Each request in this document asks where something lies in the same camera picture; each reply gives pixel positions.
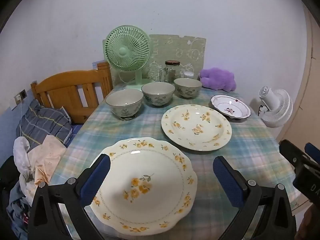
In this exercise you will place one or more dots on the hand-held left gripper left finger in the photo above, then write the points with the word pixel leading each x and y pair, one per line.
pixel 96 177

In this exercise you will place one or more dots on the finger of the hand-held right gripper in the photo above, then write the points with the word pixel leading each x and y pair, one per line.
pixel 290 152
pixel 312 150

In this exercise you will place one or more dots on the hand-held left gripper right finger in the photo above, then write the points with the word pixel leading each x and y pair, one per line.
pixel 228 182

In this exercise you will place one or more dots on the scalloped yellow floral plate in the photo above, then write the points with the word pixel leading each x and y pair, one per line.
pixel 150 160

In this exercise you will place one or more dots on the floral ceramic bowl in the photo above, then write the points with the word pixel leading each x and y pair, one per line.
pixel 123 102
pixel 187 85
pixel 157 91

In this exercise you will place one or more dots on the white plate red pattern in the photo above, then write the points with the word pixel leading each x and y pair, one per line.
pixel 225 102

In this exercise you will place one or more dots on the person's right forearm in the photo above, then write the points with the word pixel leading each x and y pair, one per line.
pixel 311 225

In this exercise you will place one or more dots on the plaid tablecloth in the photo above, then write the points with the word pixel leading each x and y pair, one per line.
pixel 250 150

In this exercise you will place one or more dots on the white standing fan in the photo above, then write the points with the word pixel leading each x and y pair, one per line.
pixel 277 110

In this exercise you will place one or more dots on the beige door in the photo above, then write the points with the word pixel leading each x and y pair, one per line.
pixel 310 105

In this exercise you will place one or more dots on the round yellow floral plate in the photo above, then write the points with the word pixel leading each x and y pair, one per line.
pixel 212 130

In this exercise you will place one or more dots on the blue plaid bedding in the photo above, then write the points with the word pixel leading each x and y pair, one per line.
pixel 42 122

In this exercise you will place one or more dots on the white cloth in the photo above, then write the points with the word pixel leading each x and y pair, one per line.
pixel 21 150

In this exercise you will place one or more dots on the blue denim cloth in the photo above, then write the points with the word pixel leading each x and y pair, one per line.
pixel 17 205

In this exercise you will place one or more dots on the dark cloth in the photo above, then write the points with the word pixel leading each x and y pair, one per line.
pixel 8 175

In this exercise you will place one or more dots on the wooden bed headboard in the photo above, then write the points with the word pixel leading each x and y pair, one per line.
pixel 65 80

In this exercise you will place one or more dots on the purple plush toy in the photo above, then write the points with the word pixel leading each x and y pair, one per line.
pixel 217 78

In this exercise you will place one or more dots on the cotton swab container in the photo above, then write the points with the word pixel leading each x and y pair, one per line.
pixel 189 75

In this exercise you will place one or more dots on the glass jar with lid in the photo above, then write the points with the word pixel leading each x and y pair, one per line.
pixel 172 72

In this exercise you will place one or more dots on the green desk fan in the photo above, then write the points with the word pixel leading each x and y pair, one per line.
pixel 125 51

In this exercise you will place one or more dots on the green printed mat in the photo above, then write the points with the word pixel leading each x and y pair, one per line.
pixel 170 50

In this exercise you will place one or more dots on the wall socket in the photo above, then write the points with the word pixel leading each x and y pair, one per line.
pixel 20 96

